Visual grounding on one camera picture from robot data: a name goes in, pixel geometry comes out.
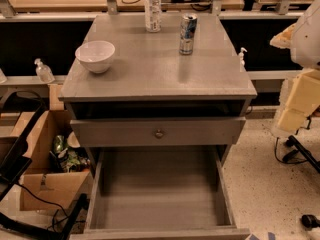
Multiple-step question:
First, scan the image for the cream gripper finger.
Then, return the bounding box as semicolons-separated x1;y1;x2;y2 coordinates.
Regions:
270;24;295;49
276;69;320;133

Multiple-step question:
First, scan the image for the silver blue redbull can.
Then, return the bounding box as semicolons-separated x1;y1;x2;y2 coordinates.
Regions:
179;13;198;55

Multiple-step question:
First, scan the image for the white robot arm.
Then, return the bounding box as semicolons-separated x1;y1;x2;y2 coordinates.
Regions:
270;0;320;136

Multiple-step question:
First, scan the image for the grey top drawer with knob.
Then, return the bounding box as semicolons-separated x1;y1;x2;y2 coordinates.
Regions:
71;117;245;147

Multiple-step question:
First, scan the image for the grey wooden drawer cabinet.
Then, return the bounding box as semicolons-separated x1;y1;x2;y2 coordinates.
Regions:
58;12;258;240

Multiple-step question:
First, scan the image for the open grey middle drawer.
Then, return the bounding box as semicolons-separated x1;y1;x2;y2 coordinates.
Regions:
70;146;250;240

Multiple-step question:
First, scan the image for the small white pump bottle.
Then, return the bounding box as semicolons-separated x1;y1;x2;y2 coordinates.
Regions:
238;47;247;67

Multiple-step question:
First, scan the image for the black caster wheel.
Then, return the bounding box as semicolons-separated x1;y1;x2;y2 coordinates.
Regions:
301;214;320;229

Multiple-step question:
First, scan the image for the clear plastic water bottle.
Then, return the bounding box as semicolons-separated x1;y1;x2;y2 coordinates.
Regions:
144;0;161;33

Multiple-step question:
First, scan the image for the white ceramic bowl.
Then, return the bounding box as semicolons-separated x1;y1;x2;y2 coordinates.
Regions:
75;41;115;74

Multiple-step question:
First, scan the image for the clear pump sanitizer bottle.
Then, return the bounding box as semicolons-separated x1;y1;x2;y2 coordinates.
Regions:
34;58;55;84

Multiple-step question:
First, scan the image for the open cardboard box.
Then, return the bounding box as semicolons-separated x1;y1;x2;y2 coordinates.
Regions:
9;83;94;212

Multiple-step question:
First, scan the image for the black floor cable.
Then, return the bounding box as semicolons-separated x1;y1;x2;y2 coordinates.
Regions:
273;117;313;166

